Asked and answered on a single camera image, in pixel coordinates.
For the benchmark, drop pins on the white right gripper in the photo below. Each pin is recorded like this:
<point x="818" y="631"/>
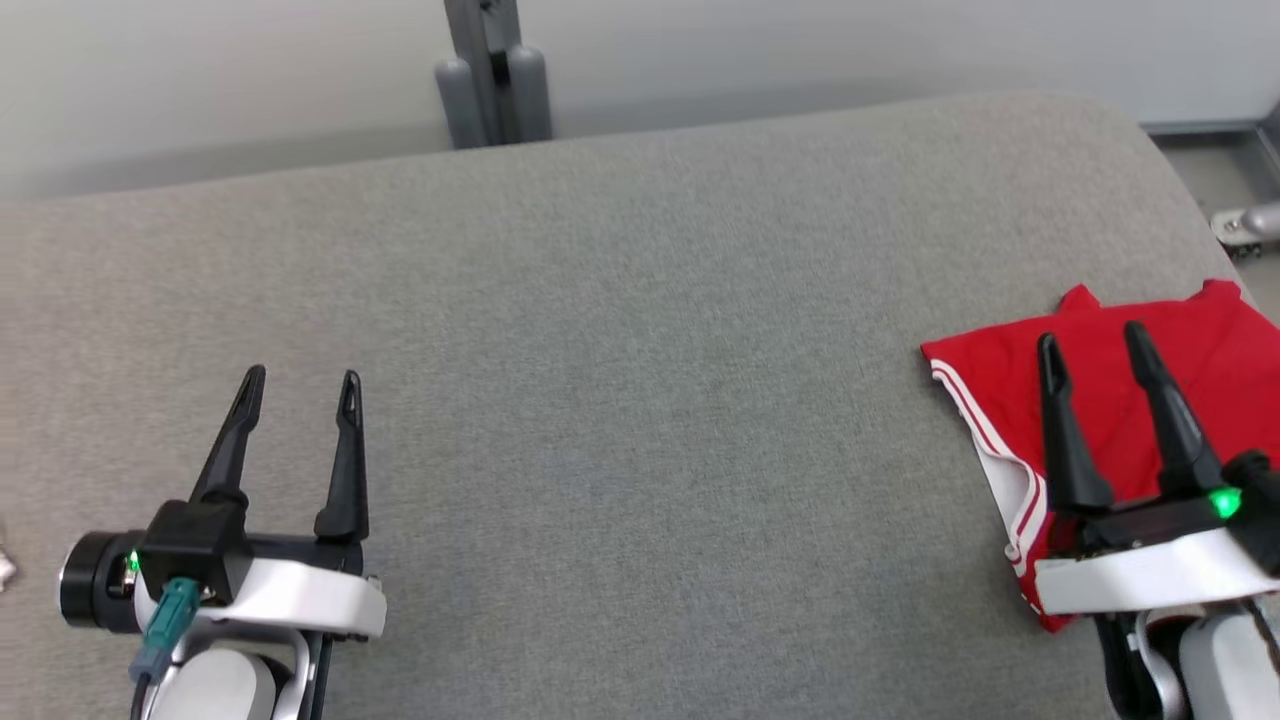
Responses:
<point x="1140" y="575"/>

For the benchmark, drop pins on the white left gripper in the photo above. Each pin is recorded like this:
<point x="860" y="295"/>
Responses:
<point x="310" y="595"/>

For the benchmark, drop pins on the red white Bulls jersey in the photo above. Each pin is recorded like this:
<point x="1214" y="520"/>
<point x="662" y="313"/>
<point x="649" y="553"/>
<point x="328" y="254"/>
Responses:
<point x="1000" y="370"/>

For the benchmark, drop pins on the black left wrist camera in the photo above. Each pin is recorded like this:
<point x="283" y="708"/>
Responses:
<point x="190" y="550"/>

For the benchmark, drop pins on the grey metal frame with bars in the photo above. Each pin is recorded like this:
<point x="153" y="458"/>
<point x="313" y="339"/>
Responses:
<point x="1255" y="220"/>

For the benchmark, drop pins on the grey metal upright post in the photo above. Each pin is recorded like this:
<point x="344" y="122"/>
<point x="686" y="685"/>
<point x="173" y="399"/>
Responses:
<point x="490" y="90"/>

